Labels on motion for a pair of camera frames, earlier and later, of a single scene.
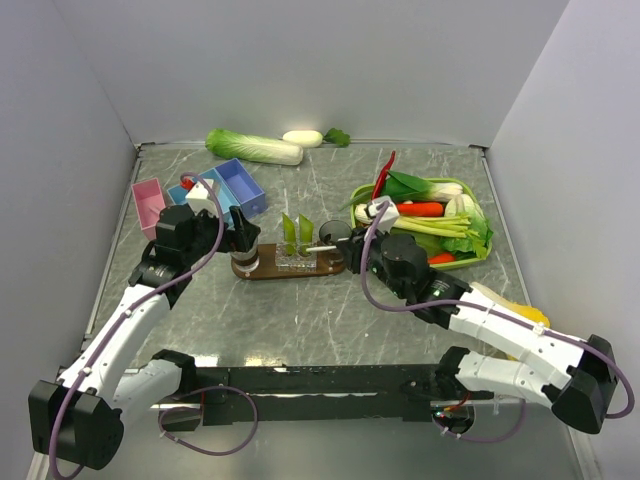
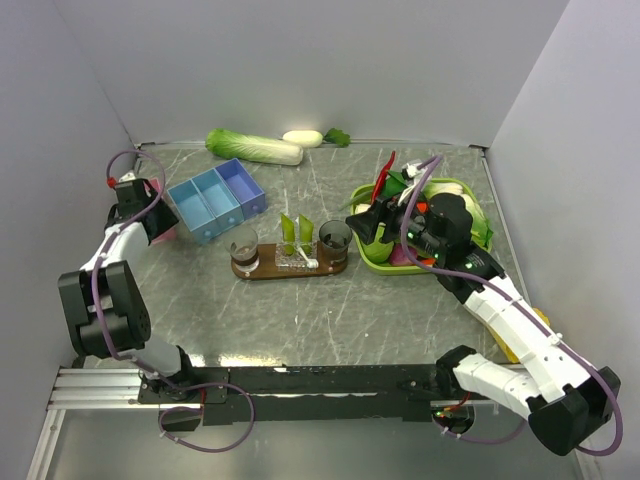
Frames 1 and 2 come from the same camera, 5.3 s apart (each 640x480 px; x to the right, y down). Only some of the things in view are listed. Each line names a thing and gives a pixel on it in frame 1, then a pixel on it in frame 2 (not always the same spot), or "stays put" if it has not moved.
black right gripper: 352,247 -> 366,223
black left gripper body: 205,230 -> 164,217
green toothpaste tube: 289,235 stays put
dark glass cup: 329,233 stays put
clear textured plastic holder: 294,257 stays put
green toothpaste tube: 306,229 stays put
